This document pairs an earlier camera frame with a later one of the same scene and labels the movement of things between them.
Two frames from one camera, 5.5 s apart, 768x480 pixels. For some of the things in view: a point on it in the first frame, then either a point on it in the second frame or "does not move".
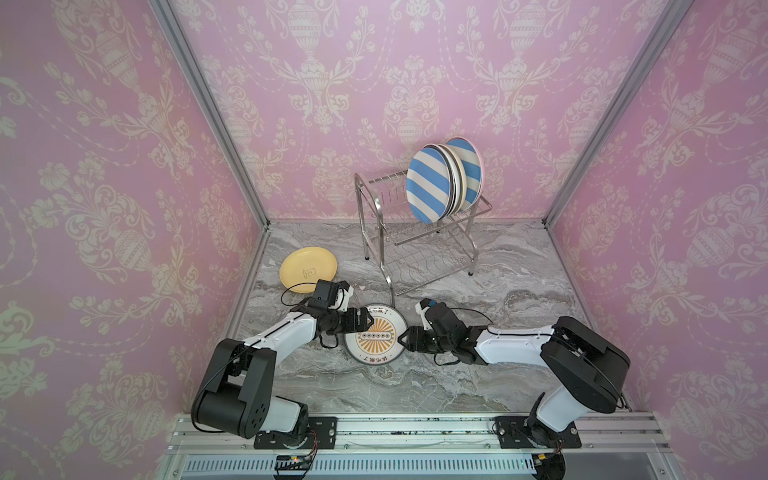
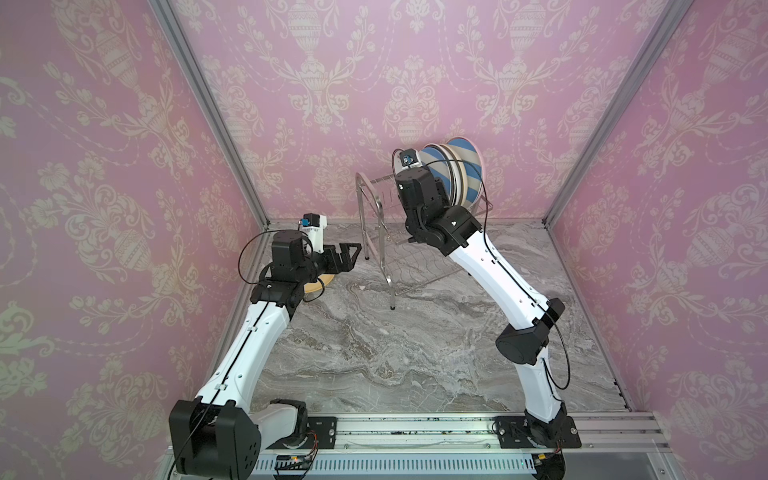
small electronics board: x=292 y=462 does not move
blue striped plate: x=474 y=170 does not move
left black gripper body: x=347 y=322 to x=325 y=263
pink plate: x=482 y=173 does not move
